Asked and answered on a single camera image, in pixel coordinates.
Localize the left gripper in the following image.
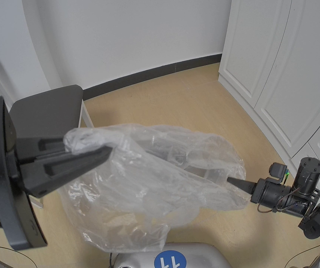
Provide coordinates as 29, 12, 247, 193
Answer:
0, 96, 113, 251

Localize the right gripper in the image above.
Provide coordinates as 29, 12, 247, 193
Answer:
250, 178, 292, 209

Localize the clear plastic bag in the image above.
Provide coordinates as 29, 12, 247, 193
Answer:
59, 123, 247, 255

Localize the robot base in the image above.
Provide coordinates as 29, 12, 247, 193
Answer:
111, 242, 229, 268

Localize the grey and white chair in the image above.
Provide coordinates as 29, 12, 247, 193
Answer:
0, 47, 95, 209

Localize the white wardrobe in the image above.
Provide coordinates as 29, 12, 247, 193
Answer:
218, 0, 320, 245

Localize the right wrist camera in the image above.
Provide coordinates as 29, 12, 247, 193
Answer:
270, 163, 289, 184

